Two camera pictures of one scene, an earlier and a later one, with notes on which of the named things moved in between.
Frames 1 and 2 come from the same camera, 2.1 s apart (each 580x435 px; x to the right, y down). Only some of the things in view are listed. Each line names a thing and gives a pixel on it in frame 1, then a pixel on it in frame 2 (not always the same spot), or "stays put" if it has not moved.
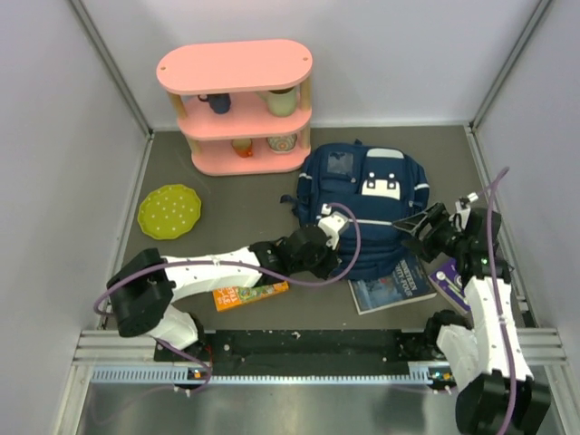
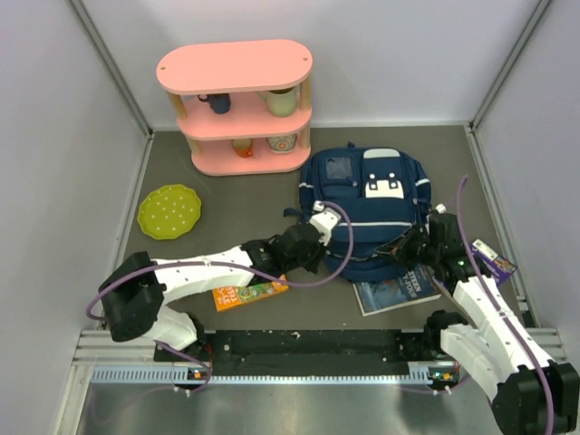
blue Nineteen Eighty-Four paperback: x=410 y=284 stays put
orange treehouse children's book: x=227 y=297 stays put
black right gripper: x=416 y=223 -> x=398 y=247
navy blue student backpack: x=381 y=185 stays put
